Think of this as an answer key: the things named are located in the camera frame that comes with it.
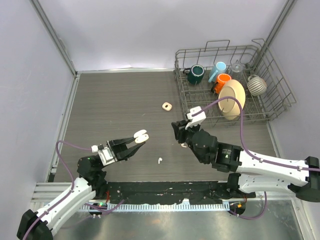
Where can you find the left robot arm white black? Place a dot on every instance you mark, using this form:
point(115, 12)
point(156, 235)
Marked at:
point(45, 223)

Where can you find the white charging case gold trim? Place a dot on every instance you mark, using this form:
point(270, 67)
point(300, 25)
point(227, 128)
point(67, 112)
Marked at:
point(141, 136)

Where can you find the white cable duct strip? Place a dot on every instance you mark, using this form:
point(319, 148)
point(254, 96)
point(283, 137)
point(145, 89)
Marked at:
point(183, 207)

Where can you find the dark green mug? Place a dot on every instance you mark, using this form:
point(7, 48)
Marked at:
point(194, 74)

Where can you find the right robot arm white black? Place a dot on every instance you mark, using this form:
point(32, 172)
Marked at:
point(248, 171)

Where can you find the beige charging case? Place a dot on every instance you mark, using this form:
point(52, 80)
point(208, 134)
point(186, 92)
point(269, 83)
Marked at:
point(167, 106)

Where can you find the beige plate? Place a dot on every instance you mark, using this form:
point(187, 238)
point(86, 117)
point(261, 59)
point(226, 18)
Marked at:
point(229, 108)

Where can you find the light blue mug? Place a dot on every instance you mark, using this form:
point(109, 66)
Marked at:
point(219, 68)

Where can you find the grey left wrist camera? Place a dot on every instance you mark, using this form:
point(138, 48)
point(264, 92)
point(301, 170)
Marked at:
point(106, 156)

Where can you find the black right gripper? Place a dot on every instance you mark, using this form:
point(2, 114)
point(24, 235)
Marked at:
point(180, 131)

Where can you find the grey striped mug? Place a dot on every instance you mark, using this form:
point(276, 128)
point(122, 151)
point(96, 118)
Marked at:
point(256, 85)

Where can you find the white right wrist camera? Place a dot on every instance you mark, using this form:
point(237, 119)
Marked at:
point(195, 117)

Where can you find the grey wire dish rack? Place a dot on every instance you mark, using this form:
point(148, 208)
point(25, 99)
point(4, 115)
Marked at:
point(256, 58)

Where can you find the clear glass cup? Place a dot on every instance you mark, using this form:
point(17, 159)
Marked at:
point(236, 71)

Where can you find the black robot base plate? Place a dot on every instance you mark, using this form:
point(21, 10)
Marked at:
point(167, 192)

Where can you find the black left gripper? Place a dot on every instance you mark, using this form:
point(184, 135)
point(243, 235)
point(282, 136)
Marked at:
point(118, 145)

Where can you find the orange mug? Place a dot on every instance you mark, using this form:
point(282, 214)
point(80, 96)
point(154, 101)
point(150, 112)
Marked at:
point(220, 81)

